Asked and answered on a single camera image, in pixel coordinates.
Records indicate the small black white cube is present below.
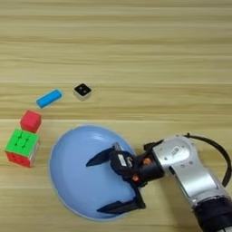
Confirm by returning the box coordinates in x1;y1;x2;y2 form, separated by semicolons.
72;82;93;102

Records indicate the blue rectangular block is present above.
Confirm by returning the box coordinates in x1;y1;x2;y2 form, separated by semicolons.
35;88;63;110

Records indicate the light blue round plate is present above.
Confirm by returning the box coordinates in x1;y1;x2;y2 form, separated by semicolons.
49;124;143;222

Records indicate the small black box white label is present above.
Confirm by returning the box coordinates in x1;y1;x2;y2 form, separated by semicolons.
109;150;137;178

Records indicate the Rubik's cube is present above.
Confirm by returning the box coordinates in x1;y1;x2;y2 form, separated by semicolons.
5;128;41;169

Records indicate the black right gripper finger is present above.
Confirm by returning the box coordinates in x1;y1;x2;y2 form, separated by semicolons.
85;144;123;168
96;185;147;216

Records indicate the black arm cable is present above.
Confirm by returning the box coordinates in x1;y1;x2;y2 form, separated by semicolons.
184;132;232;189

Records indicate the red cube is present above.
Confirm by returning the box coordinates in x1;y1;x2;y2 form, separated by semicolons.
19;110;43;134

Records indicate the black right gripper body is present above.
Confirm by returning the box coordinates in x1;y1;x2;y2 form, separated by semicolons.
122;140;166;188

